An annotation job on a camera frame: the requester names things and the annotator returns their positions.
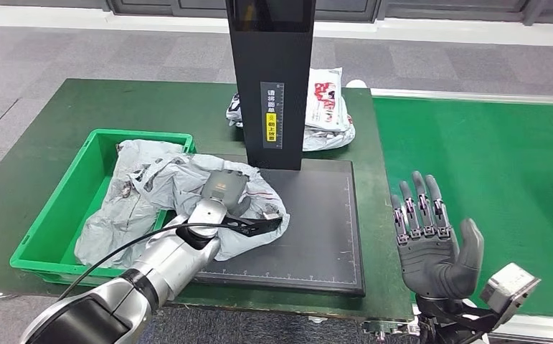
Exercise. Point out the grey parcel with black print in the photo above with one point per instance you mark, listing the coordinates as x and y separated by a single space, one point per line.
181 185

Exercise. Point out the white round conveyor end cap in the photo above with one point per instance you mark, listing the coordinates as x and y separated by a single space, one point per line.
356 84

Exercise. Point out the plain grey plastic parcel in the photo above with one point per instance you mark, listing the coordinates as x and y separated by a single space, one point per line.
124 218

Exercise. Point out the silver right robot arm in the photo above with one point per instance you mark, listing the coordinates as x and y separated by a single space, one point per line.
447 313

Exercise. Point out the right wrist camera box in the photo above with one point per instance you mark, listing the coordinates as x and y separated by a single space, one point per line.
509 289

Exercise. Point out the green conveyor belt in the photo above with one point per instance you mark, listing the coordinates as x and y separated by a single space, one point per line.
494 166

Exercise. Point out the green plastic crate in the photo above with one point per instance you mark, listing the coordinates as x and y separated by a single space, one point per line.
57 213

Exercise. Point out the white parcel with red print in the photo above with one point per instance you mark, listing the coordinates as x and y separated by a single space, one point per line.
326 99

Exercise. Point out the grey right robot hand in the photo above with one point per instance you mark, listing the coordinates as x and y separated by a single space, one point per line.
428 266

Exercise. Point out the black yellow label sticker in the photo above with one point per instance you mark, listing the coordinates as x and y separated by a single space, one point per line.
272 118

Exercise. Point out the crumpled grey parcel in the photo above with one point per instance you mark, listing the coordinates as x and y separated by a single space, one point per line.
331 140

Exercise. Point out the white parcel with dark print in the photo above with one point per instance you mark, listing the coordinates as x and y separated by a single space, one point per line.
233 114

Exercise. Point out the black inbound scanning machine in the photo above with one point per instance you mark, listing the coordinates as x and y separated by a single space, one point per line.
314 228

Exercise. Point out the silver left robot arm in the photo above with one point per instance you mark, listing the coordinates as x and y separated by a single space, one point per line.
162 266

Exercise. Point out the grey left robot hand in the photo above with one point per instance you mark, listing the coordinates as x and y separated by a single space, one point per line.
226 187

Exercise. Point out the metal clamp bracket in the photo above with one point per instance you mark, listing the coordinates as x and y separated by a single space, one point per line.
385 327

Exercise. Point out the pale conveyor frame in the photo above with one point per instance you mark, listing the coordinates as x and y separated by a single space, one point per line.
494 98

